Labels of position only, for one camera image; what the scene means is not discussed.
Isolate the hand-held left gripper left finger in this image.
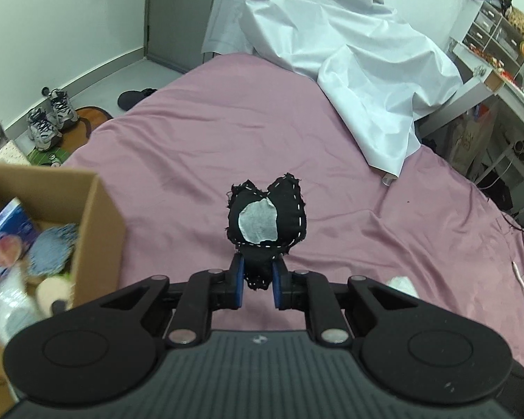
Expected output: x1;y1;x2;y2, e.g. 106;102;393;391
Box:
98;255;245;345

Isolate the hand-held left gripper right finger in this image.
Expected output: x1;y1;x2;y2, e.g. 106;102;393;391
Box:
272;259;421;345

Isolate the black stitched plush toy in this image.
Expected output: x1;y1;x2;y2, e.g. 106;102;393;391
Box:
226;173;308;291

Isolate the brown cardboard box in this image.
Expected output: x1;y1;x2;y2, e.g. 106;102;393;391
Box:
0;161;127;402

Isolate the burger plush toy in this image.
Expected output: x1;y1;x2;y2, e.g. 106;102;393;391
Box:
36;273;76;315

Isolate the grey plush toy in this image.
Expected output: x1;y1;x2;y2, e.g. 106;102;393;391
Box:
28;223;80;277

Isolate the clear plastic bag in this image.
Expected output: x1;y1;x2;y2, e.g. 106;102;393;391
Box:
0;266;44;345

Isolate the blue tissue packet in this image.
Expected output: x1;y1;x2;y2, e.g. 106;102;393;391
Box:
0;198;42;278

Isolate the white soft packet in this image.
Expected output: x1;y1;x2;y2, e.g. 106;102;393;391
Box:
385;275;421;301

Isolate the pink bed sheet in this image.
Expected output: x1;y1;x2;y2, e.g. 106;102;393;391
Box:
63;52;524;380

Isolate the black slipper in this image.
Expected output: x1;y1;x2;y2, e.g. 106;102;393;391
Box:
117;88;158;111

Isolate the green cartoon floor mat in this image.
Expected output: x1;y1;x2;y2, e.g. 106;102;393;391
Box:
28;105;114;167

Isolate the beige paper bag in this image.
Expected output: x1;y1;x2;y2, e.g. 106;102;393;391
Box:
447;109;498;173

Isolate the white cover sheet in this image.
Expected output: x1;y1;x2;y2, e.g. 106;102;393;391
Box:
202;0;464;186

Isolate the grey white sneaker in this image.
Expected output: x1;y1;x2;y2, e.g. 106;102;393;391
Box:
28;107;64;151
48;88;79;129

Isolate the beige dotted flat box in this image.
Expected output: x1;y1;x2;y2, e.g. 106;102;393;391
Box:
0;140;31;167

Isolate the grey door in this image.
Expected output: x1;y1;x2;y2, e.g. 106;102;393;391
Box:
144;0;223;75

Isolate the white desk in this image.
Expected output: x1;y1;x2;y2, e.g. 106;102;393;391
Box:
419;39;524;210

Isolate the white drawer organiser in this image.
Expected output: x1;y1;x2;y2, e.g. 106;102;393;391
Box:
460;0;524;73

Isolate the wicker basket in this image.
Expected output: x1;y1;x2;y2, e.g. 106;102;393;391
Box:
507;8;524;40

